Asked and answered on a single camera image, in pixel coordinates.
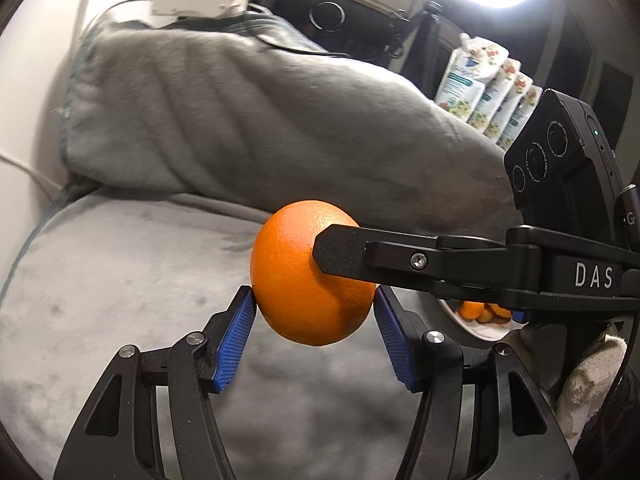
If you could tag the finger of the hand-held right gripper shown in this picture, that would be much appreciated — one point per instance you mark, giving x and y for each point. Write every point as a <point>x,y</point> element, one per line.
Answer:
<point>340,255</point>
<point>520,316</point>

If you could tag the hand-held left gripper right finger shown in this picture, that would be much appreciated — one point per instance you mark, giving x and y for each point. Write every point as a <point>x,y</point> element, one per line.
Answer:
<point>395,345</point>

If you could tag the large smooth orange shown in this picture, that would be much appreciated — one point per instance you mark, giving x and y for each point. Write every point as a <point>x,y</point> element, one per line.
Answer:
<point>290,285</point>

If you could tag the person's right hand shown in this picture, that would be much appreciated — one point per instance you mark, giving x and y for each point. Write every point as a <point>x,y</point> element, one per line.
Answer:
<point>590,385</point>

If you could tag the spread grey plush blanket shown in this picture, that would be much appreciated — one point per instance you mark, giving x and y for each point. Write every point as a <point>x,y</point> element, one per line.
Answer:
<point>125,285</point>

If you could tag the white window frame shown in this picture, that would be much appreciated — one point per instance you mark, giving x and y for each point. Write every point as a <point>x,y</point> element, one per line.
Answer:
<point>552,50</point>

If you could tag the white floral plate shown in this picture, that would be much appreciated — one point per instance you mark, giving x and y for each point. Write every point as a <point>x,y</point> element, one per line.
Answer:
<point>480,332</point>

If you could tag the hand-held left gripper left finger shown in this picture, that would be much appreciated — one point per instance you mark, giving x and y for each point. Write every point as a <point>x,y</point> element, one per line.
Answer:
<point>232,345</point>

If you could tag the white cabinet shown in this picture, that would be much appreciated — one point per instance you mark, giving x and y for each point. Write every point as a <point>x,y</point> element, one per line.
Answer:
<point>30,85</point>

